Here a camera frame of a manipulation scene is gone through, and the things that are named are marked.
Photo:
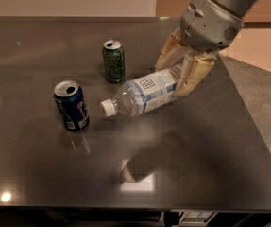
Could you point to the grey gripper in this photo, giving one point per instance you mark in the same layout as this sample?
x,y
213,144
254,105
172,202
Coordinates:
x,y
208,24

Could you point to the clear blue-label plastic bottle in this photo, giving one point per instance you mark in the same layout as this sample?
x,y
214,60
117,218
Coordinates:
x,y
144,94

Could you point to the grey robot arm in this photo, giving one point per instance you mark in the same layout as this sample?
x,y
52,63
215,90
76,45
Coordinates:
x,y
239,8

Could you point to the green soda can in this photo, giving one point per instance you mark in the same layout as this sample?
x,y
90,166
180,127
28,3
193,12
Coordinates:
x,y
114,60

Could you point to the blue soda can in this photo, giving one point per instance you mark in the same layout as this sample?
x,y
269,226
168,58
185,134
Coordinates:
x,y
69,98

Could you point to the white label under table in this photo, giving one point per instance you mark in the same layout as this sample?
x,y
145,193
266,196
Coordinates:
x,y
197,217

